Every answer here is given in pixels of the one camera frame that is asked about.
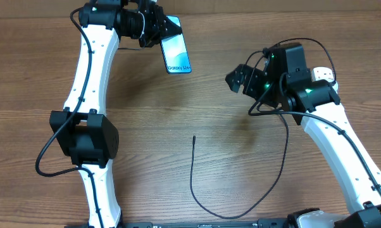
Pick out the Samsung Galaxy smartphone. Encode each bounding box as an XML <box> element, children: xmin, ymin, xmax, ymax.
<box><xmin>161</xmin><ymin>33</ymin><xmax>192</xmax><ymax>74</ymax></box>

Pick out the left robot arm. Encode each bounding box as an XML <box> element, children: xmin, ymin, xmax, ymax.
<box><xmin>49</xmin><ymin>1</ymin><xmax>191</xmax><ymax>227</ymax></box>

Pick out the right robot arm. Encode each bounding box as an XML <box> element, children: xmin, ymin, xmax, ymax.
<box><xmin>225</xmin><ymin>42</ymin><xmax>381</xmax><ymax>227</ymax></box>

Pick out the white charger plug adapter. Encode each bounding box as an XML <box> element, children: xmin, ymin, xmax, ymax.
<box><xmin>328</xmin><ymin>79</ymin><xmax>339</xmax><ymax>93</ymax></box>

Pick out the white power strip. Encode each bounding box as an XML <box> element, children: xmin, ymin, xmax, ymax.
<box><xmin>311</xmin><ymin>66</ymin><xmax>334</xmax><ymax>82</ymax></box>

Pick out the black USB charging cable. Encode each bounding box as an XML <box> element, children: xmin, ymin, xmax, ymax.
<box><xmin>189</xmin><ymin>37</ymin><xmax>337</xmax><ymax>220</ymax></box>

